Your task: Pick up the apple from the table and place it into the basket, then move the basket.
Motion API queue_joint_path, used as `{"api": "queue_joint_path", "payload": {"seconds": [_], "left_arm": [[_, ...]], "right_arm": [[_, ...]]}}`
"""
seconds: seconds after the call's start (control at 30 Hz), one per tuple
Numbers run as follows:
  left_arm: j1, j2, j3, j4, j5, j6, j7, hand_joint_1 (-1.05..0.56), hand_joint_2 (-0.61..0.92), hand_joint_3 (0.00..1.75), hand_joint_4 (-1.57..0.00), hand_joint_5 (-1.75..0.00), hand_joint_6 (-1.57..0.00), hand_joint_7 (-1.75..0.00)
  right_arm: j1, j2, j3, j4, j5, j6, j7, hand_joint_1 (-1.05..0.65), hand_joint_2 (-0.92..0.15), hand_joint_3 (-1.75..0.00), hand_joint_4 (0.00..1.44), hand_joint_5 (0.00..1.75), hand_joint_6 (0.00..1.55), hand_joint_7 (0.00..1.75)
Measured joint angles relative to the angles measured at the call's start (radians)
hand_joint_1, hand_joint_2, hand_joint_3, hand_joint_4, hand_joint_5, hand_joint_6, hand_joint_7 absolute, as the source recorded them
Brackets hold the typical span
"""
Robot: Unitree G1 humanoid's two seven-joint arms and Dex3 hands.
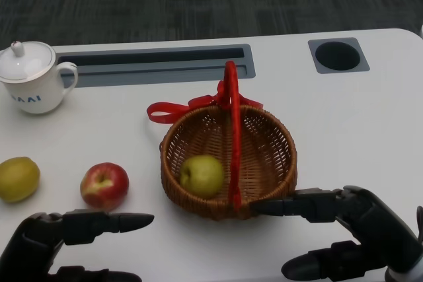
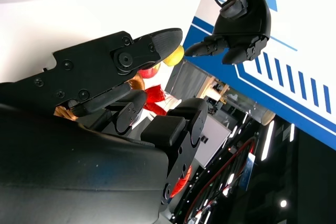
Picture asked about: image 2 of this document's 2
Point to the wooden frame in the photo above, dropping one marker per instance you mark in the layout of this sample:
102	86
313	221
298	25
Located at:
215	87

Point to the yellow-green apple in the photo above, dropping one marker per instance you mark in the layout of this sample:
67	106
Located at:
176	56

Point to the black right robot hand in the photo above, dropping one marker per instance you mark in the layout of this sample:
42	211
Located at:
78	155

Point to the red apple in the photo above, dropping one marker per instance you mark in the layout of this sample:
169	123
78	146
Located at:
148	73

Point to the white box cabinet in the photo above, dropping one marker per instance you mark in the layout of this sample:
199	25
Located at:
212	140

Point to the red ribbon bow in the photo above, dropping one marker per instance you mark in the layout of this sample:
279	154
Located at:
155	95

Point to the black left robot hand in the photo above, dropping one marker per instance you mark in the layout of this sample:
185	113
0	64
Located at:
249	19

